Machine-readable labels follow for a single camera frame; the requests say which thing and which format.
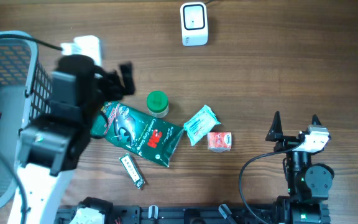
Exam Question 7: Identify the grey plastic mesh basket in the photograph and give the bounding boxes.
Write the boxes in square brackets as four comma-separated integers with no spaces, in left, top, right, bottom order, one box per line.
[0,39,52,208]

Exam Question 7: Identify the green 3M gloves package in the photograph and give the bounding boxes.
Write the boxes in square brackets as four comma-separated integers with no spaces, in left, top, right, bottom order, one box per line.
[91,101,184,167]

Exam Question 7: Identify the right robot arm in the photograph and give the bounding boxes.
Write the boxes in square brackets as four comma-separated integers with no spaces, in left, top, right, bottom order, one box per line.
[265,111,334,224]

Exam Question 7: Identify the white barcode scanner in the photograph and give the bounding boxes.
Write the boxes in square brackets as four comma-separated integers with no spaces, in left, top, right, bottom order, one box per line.
[180,2,209,47]

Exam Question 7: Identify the red tissue pack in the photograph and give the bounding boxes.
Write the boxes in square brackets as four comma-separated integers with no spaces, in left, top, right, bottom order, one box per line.
[207,132,232,152]

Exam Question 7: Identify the green white candy bar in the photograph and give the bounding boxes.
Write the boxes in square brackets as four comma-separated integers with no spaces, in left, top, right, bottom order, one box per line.
[119,153,145,189]

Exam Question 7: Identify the black mounting rail base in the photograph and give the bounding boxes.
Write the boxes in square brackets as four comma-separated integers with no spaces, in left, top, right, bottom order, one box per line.
[53,203,331,224]

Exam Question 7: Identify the green lid jar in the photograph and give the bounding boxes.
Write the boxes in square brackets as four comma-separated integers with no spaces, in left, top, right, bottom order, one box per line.
[146,90,169,118]

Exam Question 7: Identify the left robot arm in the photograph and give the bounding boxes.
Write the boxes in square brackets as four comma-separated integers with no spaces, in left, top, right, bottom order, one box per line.
[8,54,135,223]

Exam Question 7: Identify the teal wet wipes pack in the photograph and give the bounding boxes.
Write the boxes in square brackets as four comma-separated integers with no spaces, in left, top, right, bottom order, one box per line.
[183,105,221,146]

